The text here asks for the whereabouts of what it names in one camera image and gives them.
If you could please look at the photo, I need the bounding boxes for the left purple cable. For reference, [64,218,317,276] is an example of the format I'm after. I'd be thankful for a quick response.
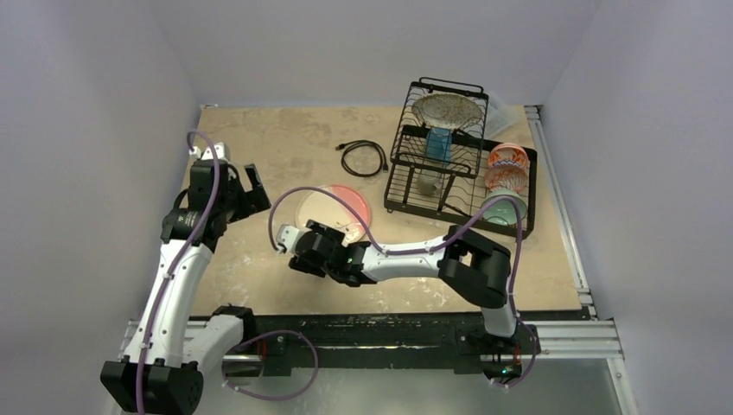
[135,130,221,415]

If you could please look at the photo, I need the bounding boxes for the grey speckled plate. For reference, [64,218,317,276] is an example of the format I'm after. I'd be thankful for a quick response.
[411,93,483,130]

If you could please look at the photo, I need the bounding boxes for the blue polka dot mug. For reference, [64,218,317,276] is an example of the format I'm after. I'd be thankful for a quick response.
[424,127,452,165]

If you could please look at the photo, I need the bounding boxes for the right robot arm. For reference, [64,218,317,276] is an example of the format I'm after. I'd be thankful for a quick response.
[275,220,519,352]

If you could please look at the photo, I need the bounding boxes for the black wire dish rack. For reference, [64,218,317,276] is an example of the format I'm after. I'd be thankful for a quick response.
[384,77,538,236]

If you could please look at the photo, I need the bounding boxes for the pink and cream plate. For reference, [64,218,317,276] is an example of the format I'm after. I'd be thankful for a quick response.
[295,184,372,245]

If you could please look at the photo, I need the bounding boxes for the purple loop cable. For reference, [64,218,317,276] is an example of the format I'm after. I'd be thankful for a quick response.
[221,329,320,402]

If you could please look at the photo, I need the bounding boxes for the mint green bowl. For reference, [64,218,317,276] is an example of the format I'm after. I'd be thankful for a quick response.
[482,187,527,226]

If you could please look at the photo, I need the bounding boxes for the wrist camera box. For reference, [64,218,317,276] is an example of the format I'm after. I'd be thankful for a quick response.
[188,142,231,163]
[275,224,303,254]

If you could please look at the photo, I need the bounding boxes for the red geometric pattern bowl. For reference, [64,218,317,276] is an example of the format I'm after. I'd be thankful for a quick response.
[484,163,529,193]

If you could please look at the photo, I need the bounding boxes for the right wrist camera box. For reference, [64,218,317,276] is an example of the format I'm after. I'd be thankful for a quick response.
[275,224,303,254]

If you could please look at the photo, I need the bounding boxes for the small grey mug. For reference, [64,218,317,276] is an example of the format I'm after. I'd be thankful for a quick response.
[415,169,443,197]

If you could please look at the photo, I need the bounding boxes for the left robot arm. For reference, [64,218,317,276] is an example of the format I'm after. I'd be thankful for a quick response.
[100,159,271,414]

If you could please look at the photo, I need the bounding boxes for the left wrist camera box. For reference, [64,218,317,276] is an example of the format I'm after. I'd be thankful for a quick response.
[188,142,231,163]

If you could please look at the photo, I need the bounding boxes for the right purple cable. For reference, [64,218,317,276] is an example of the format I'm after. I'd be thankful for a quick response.
[267,186,542,391]

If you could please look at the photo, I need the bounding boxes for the red floral bowl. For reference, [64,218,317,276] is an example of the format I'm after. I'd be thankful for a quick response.
[488,143,530,169]

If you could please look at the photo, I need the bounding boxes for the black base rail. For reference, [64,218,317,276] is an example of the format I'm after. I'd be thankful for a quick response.
[225,312,539,380]

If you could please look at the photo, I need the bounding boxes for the black coiled cable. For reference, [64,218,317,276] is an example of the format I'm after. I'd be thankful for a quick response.
[335,139,391,178]

